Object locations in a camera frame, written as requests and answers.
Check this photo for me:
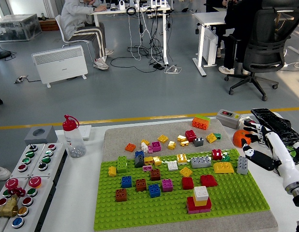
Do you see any grey push-button box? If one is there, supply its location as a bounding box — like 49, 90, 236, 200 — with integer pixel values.
10, 143, 46, 179
0, 177, 30, 232
3, 177, 56, 232
30, 142, 68, 187

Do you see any white flat toy brick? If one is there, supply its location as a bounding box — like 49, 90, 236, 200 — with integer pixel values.
167, 160, 179, 172

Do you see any white panel heater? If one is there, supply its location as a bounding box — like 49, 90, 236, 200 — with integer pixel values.
31, 45, 89, 88

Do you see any light grey tall toy brick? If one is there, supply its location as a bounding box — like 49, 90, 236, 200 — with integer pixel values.
237, 156, 249, 175

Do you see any person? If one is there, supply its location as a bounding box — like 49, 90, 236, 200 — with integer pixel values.
216, 0, 261, 75
60, 0, 115, 71
0, 159, 12, 181

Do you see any orange long toy brick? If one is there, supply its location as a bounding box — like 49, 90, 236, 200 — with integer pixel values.
192, 117, 210, 131

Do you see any yellow curved toy brick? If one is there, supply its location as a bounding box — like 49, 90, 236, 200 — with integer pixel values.
213, 161, 235, 174

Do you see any black fan base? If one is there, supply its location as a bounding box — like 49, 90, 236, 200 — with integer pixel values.
0, 39, 12, 60

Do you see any white cable bundle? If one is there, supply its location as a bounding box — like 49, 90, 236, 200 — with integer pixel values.
163, 64, 183, 74

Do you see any white chair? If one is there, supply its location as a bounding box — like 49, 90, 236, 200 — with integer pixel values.
54, 14, 92, 49

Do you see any grey floor socket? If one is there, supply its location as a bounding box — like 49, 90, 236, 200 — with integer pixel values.
14, 75, 29, 85

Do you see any wooden box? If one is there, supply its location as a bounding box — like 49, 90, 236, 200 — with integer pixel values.
39, 18, 60, 32

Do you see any white switch box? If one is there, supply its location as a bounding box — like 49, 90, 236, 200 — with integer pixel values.
239, 116, 259, 131

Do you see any wide pink flat toy brick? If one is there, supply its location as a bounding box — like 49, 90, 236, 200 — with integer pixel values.
187, 209, 211, 215

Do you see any light grey long toy brick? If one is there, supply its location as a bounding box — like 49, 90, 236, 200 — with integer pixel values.
190, 156, 212, 169

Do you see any black office chair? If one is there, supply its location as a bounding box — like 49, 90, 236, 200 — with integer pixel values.
224, 7, 299, 102

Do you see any black keyboard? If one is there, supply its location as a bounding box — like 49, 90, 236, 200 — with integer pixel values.
250, 108, 299, 143

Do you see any black cable bundle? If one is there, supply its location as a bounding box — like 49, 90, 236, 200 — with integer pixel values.
126, 6, 166, 65

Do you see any white computer tower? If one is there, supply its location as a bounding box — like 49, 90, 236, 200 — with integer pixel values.
203, 28, 218, 66

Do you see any red and white toy brick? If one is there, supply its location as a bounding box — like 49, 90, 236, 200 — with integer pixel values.
211, 149, 224, 161

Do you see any grey switch box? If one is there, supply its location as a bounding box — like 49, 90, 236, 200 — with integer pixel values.
215, 109, 242, 129

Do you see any clear bottle red cap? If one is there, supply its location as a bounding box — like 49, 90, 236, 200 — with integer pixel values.
62, 114, 87, 159

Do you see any dark grey sloped toy brick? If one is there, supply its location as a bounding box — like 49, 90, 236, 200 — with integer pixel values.
134, 154, 146, 169

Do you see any orange fruit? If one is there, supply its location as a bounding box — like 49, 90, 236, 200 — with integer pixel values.
232, 130, 252, 148

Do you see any green tape roll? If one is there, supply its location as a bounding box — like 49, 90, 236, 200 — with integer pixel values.
286, 144, 298, 162

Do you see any grey-brown mat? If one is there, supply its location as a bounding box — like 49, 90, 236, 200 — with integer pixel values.
101, 119, 279, 232

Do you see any white square toy brick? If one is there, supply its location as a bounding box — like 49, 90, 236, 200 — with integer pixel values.
193, 186, 209, 201

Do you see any brass valve red handwheel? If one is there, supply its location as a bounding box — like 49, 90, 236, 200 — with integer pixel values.
0, 188, 27, 218

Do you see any grey block with hole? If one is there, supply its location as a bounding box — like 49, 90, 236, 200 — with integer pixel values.
24, 125, 59, 146

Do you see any lime green tall toy brick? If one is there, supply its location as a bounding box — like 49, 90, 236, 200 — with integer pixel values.
117, 156, 128, 174

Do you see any brown toy brick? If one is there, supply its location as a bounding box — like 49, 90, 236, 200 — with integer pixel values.
135, 178, 147, 192
150, 169, 162, 182
115, 188, 128, 203

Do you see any green baseplate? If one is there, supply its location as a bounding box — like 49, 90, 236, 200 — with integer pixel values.
93, 148, 271, 232

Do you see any white desk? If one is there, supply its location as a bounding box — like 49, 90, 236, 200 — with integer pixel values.
91, 0, 172, 66
192, 11, 232, 77

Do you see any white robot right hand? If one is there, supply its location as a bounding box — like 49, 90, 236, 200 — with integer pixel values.
240, 120, 299, 189

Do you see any large red toy brick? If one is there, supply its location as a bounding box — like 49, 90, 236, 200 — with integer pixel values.
187, 197, 212, 211

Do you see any red sloped toy brick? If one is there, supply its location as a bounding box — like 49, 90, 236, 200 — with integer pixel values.
200, 174, 218, 188

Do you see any white flat wall switch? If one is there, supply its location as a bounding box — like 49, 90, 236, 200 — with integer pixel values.
78, 125, 92, 141

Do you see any clear storage crate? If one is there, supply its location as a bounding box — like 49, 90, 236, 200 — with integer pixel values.
0, 14, 43, 43

